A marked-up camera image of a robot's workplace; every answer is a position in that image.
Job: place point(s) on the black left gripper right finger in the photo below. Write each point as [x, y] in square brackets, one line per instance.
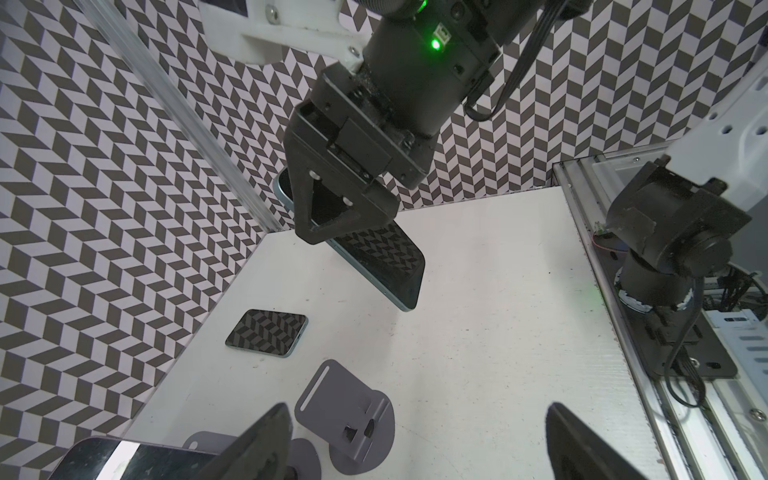
[576, 452]

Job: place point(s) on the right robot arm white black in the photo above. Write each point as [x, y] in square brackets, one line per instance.
[730, 145]

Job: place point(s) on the metal base rail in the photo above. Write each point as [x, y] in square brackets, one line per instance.
[692, 323]

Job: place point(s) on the teal phone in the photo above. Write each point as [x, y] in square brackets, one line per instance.
[267, 332]

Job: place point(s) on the grey round stand middle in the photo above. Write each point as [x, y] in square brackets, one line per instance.
[356, 421]

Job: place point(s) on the grey round stand rear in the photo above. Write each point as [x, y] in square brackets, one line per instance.
[303, 462]

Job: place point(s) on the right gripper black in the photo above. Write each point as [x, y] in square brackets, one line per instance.
[423, 60]

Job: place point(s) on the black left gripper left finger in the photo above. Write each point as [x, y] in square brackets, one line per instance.
[260, 453]

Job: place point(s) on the silver aluminium corner post right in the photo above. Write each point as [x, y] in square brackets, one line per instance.
[108, 20]

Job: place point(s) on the grey round stand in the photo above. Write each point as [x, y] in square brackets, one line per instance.
[303, 462]
[356, 421]

